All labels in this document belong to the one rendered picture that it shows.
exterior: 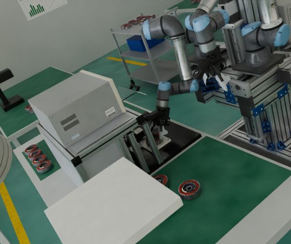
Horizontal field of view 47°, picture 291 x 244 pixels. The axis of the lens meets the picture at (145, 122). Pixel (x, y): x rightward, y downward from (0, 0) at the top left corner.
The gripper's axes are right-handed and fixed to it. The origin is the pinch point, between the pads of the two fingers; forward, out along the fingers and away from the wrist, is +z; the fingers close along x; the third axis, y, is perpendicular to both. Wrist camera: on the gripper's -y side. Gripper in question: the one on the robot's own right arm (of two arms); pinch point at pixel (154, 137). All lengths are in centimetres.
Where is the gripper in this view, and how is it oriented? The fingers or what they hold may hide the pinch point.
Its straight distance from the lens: 211.5
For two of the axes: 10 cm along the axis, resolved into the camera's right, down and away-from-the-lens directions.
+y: 8.8, -0.2, 4.7
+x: -4.5, -2.8, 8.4
